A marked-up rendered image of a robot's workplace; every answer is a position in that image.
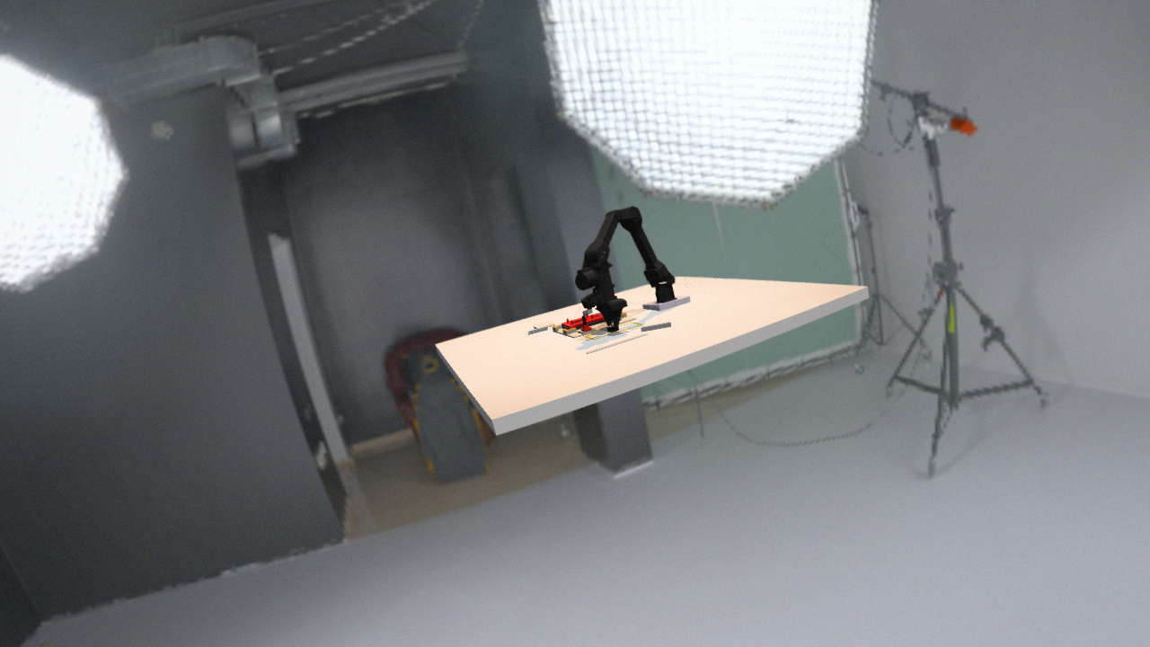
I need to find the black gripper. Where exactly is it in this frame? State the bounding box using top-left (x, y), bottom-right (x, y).
top-left (595, 282), bottom-right (628, 329)

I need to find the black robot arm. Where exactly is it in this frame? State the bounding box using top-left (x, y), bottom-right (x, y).
top-left (575, 207), bottom-right (677, 310)

